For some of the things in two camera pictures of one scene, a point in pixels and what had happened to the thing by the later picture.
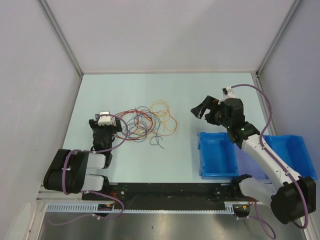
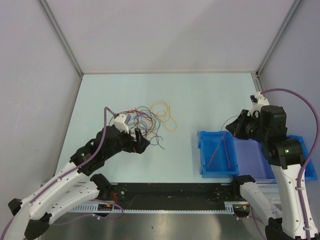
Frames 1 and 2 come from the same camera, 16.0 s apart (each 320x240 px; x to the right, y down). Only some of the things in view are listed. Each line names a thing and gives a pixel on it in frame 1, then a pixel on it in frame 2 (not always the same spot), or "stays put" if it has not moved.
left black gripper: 94,125 to 138,146
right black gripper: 210,103 to 236,127
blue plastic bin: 217,156 stays put
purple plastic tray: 247,165 stays put
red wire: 138,111 to 224,136
